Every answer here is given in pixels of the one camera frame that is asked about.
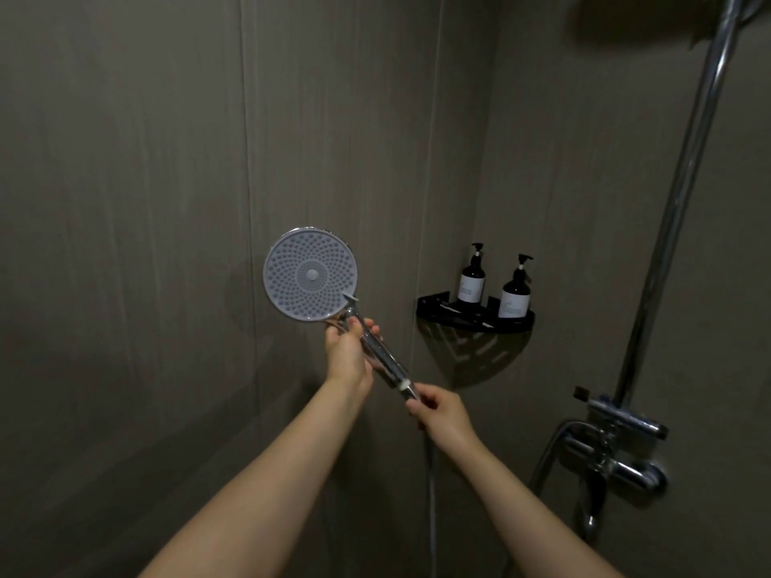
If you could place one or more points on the person's right hand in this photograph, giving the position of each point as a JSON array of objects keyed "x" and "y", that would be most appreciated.
[{"x": 443, "y": 415}]

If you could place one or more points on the person's left hand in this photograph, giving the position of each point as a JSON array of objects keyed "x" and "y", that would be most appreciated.
[{"x": 347, "y": 356}]

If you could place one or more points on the person's left thumb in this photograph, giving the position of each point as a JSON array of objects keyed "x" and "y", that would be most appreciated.
[{"x": 335, "y": 328}]

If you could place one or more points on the person's right thumb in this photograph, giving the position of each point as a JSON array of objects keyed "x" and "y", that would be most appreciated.
[{"x": 425, "y": 391}]

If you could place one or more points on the round chrome handheld shower head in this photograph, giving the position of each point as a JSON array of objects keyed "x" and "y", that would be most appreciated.
[{"x": 313, "y": 276}]

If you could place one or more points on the person's left forearm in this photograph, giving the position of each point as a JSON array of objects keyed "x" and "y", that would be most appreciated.
[{"x": 259, "y": 481}]

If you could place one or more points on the person's right forearm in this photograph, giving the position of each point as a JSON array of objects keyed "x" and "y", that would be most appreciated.
[{"x": 530, "y": 511}]

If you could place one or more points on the black corner shower shelf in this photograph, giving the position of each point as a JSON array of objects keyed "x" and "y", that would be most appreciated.
[{"x": 476, "y": 322}]

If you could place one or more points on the dark pump bottle white label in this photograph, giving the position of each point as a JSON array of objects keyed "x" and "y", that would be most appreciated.
[
  {"x": 471, "y": 282},
  {"x": 516, "y": 294}
]

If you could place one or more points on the chrome shower mixer valve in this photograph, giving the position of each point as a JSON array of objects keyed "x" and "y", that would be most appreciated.
[{"x": 614, "y": 445}]

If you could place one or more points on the chrome shower riser pipe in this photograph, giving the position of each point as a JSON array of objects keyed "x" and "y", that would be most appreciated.
[{"x": 680, "y": 192}]

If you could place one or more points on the overhead rain shower head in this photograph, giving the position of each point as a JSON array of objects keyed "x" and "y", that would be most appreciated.
[{"x": 644, "y": 11}]

